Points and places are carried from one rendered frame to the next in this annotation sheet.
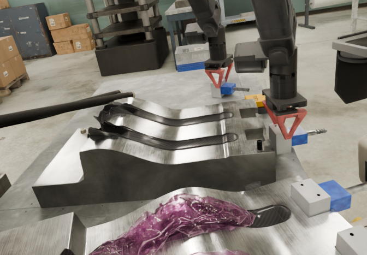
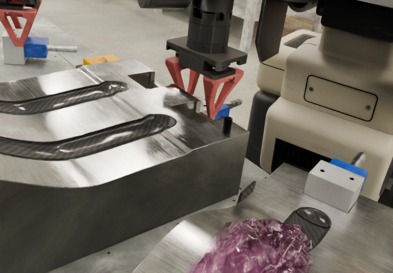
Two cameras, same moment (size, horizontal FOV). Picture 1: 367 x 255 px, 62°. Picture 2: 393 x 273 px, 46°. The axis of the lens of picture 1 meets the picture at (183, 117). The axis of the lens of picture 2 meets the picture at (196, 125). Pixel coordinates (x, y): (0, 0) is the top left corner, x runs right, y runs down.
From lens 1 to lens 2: 33 cm
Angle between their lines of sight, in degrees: 44
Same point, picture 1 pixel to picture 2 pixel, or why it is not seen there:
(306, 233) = (366, 234)
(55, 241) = not seen: outside the picture
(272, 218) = (307, 230)
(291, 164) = not seen: hidden behind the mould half
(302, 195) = (338, 184)
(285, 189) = (288, 185)
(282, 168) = not seen: hidden behind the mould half
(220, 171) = (175, 180)
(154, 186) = (52, 242)
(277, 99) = (206, 53)
